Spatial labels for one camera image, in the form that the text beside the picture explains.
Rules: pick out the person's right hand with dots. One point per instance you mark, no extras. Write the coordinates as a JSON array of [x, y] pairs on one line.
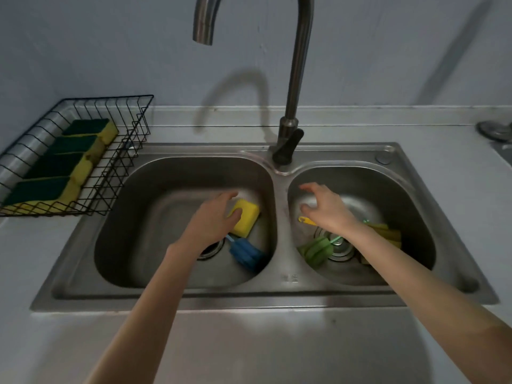
[[330, 211]]

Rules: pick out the person's left hand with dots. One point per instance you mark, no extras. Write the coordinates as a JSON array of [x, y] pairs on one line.
[[208, 225]]

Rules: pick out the person's left thumb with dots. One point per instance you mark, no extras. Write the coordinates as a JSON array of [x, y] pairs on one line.
[[236, 215]]

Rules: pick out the person's right fingers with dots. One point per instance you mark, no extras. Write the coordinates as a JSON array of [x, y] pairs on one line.
[[314, 189]]

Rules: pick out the person's left forearm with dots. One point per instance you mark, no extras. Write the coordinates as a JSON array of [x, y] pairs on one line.
[[140, 315]]

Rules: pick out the person's right forearm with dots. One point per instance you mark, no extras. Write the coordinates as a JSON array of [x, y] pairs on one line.
[[420, 295]]

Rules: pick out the blue bottle brush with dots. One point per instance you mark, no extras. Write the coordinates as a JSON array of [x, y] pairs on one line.
[[246, 253]]

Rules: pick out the metal drain strainer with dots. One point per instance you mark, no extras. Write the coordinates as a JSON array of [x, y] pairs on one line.
[[212, 249], [342, 249]]

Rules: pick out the green bottle brush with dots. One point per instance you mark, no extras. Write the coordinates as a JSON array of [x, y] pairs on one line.
[[316, 251]]

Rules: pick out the round metal sink cap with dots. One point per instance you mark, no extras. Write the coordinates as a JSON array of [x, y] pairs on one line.
[[384, 157]]

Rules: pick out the yellow-green sponge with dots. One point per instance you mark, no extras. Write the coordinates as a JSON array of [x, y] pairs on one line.
[[386, 233]]

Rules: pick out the stainless steel double sink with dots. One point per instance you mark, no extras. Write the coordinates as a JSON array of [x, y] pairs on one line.
[[160, 283]]

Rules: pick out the dark metal gooseneck faucet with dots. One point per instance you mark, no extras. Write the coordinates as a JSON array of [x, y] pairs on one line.
[[298, 75]]

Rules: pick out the green and yellow sponge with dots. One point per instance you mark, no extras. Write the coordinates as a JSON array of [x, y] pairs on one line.
[[52, 165], [74, 143], [90, 125], [38, 189]]

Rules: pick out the grey round metal object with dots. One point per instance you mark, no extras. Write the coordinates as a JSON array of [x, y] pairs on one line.
[[495, 130]]

